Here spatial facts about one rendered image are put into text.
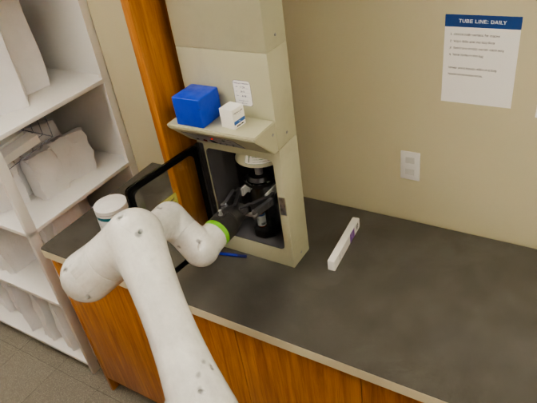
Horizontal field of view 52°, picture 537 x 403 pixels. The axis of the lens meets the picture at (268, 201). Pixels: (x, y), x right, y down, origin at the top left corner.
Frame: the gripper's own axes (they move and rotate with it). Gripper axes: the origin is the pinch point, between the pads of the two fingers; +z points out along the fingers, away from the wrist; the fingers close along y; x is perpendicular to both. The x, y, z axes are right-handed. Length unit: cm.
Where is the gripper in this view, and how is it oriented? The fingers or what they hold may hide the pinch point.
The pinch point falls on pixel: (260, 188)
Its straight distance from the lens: 188.8
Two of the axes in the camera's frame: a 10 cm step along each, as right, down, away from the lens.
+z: 5.1, -5.4, 6.7
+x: 1.2, 8.2, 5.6
